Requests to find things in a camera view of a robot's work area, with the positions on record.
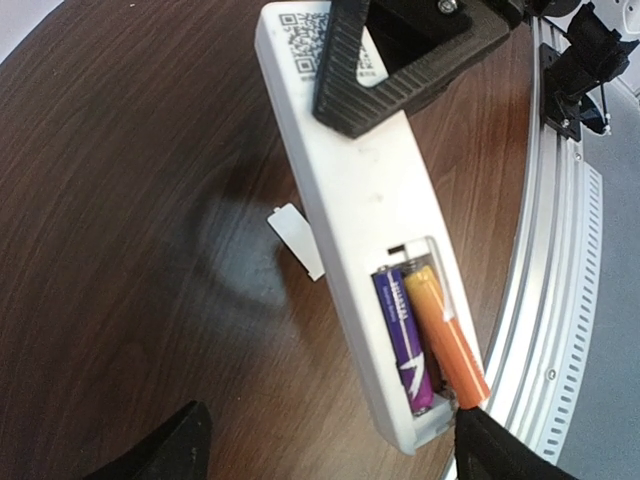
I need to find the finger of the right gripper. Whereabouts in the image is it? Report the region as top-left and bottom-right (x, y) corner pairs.
(313, 1), (510, 139)

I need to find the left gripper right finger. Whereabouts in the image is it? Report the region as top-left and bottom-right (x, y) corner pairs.
(454, 407), (574, 480)

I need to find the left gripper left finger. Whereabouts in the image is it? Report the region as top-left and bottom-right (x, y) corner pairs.
(85, 401), (212, 479)

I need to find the white remote control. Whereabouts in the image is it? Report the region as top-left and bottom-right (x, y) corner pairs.
(255, 1), (479, 455)

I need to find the orange AAA battery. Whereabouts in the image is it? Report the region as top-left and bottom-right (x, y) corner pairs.
(405, 266), (490, 410)

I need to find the white battery cover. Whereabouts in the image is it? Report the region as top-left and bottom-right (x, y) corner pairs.
(267, 203), (325, 281)

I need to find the purple AAA battery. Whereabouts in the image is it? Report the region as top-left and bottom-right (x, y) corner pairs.
(372, 268), (434, 417)

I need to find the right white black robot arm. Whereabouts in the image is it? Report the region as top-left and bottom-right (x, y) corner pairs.
(313, 1), (639, 139)

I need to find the front aluminium rail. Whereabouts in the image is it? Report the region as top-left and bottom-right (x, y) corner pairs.
(449, 14), (640, 466)

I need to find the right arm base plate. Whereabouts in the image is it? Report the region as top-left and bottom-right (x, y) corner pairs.
(539, 43), (611, 142)

